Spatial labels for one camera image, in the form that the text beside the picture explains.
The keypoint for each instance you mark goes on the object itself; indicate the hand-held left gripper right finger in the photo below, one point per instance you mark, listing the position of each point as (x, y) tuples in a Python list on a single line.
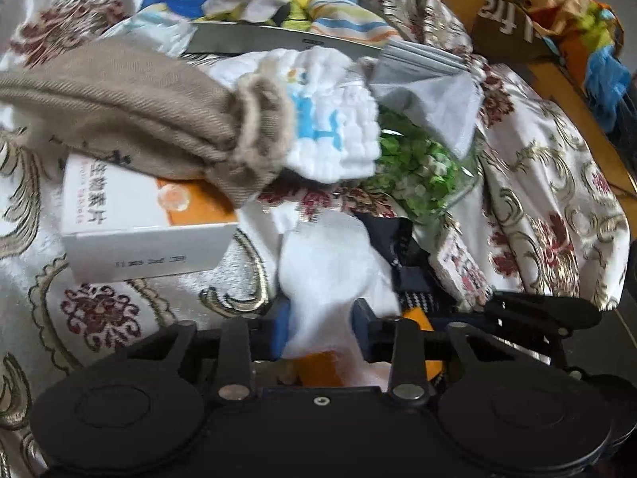
[(362, 331)]

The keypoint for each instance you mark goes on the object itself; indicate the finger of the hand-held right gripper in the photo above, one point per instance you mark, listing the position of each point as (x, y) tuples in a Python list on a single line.
[(542, 311)]

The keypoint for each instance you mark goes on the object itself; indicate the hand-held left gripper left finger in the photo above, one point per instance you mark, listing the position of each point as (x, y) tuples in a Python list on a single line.
[(279, 331)]

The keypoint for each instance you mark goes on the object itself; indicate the white terry sock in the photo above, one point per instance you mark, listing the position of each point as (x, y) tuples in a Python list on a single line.
[(331, 284)]

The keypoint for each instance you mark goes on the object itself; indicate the navy cloth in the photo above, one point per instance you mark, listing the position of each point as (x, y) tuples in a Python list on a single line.
[(398, 254)]

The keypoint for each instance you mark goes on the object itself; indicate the floral satin blanket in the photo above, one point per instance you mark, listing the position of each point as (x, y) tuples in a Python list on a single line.
[(537, 199)]

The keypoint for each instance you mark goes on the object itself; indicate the green floral clear bag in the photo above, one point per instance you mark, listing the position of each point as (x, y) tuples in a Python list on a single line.
[(423, 169)]

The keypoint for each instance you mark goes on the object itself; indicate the white box with orange print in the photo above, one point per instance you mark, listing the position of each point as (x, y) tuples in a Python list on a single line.
[(129, 229)]

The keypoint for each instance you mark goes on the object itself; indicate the white quilted cloth blue print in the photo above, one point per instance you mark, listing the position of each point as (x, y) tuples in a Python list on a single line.
[(328, 124)]

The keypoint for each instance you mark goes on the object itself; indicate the grey cloth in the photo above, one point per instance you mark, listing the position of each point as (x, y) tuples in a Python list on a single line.
[(428, 89)]

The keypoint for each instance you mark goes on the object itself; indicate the colourful printed cloth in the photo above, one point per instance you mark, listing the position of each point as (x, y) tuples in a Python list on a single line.
[(592, 35)]

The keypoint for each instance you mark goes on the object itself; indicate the brown cardboard piece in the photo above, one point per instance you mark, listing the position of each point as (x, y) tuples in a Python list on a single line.
[(512, 20)]

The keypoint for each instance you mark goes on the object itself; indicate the metal tray with colourful print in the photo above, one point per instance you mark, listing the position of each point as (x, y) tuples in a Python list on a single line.
[(278, 5)]

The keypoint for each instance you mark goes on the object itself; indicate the wooden bed frame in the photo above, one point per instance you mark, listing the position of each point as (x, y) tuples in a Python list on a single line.
[(572, 104)]

